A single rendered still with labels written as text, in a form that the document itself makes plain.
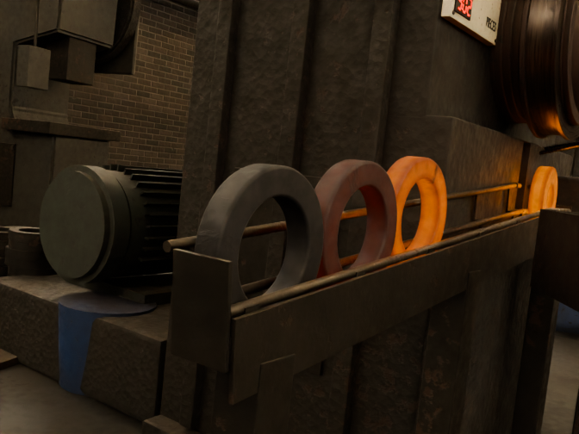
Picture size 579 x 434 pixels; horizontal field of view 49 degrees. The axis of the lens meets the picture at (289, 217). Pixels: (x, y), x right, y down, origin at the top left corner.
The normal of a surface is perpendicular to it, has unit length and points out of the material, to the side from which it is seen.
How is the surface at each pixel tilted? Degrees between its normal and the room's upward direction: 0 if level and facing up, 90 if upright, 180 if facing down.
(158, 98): 90
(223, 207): 59
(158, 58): 90
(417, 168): 90
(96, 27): 92
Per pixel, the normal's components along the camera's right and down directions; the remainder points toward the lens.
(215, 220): -0.52, -0.34
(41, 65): 0.89, 0.13
